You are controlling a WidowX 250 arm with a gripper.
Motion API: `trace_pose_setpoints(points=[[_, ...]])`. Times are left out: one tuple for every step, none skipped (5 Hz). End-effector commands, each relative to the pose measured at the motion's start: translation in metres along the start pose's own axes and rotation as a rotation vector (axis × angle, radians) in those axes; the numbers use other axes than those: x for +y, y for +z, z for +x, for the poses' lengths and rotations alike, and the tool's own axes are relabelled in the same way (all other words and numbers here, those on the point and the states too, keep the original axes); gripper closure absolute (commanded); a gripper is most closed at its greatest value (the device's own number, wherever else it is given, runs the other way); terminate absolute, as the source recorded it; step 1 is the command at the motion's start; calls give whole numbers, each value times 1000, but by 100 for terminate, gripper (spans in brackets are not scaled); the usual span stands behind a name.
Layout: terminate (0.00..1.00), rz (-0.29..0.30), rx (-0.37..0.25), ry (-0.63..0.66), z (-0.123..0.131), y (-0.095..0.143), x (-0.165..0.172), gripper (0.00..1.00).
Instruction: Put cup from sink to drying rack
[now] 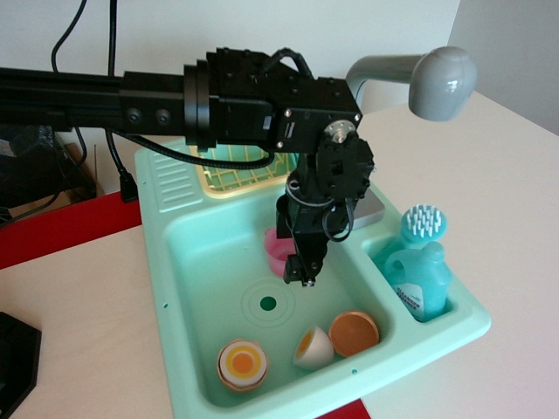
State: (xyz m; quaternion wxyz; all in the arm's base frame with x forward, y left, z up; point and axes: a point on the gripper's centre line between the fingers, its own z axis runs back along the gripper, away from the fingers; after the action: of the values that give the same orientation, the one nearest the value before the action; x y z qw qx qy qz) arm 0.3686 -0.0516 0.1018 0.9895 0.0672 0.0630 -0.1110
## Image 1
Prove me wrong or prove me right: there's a teal detergent bottle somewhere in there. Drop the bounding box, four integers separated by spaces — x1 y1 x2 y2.
383 242 452 323

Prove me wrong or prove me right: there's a mint green toy sink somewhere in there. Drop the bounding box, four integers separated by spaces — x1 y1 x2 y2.
135 149 491 418

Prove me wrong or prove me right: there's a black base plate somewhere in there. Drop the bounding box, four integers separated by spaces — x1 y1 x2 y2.
1 312 42 418

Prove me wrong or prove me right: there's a dark equipment pile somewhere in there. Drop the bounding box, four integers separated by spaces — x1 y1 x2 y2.
1 124 97 227

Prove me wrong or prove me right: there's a toy egg half with yolk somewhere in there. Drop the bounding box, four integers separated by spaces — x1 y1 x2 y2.
217 340 268 393

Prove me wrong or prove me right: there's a red mat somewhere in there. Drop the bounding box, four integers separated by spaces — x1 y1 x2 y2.
1 193 141 269

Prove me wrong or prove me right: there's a grey toy faucet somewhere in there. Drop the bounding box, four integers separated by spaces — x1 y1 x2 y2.
345 46 479 122

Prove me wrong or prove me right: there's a pink plastic cup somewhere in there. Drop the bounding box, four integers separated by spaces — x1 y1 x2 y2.
264 227 295 278

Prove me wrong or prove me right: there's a black hanging cable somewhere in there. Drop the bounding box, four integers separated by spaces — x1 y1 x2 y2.
51 0 89 73

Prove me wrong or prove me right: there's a teal scrub brush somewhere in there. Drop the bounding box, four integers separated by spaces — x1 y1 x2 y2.
401 203 448 244

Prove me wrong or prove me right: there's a white toy egg half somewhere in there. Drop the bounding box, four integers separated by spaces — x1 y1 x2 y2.
293 326 335 371

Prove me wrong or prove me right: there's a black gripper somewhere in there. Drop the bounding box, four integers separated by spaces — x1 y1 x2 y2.
276 170 352 287

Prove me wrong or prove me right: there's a yellow drying rack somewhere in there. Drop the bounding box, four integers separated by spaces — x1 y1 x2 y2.
189 145 299 199

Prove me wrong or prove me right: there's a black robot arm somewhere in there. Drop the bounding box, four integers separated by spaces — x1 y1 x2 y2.
1 48 374 286

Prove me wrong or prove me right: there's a brown toy eggshell half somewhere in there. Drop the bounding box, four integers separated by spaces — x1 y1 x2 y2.
328 311 380 358

